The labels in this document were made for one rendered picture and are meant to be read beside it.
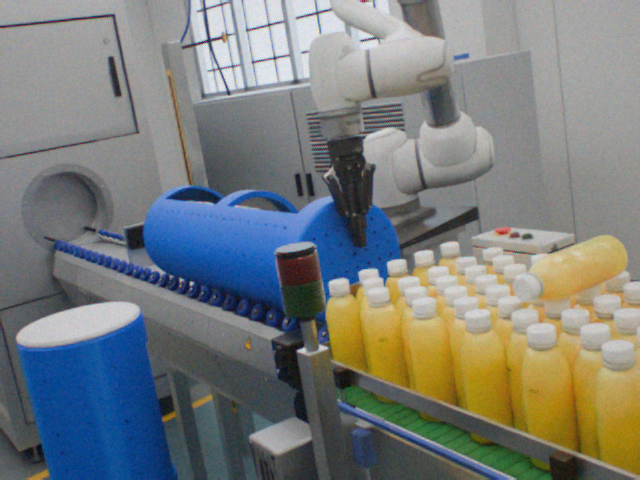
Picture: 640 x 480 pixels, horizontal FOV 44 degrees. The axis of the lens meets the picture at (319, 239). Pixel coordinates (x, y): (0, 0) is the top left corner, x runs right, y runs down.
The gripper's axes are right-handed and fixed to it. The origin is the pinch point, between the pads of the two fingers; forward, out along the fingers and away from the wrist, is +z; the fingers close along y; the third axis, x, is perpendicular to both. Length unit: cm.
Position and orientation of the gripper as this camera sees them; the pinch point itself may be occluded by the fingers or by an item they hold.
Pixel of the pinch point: (358, 230)
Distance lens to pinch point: 170.6
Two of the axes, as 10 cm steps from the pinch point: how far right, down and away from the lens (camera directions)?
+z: 1.6, 9.7, 2.0
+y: 8.2, -2.4, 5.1
